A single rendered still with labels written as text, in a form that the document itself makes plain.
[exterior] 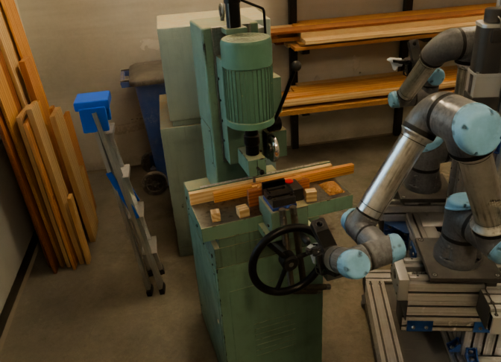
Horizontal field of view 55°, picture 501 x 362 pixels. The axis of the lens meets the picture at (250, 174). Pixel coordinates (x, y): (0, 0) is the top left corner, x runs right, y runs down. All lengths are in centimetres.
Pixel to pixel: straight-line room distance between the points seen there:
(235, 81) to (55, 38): 264
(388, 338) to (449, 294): 57
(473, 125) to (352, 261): 44
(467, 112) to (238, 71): 75
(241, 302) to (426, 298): 69
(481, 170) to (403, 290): 55
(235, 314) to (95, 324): 104
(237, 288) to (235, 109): 70
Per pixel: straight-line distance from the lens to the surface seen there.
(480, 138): 126
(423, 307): 178
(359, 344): 253
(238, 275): 187
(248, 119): 168
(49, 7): 409
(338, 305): 271
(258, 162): 178
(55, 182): 299
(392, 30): 395
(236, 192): 186
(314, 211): 184
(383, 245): 132
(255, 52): 161
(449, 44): 193
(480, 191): 140
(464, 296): 179
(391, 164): 138
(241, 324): 203
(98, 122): 237
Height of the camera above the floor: 183
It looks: 27 degrees down
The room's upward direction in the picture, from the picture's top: 4 degrees counter-clockwise
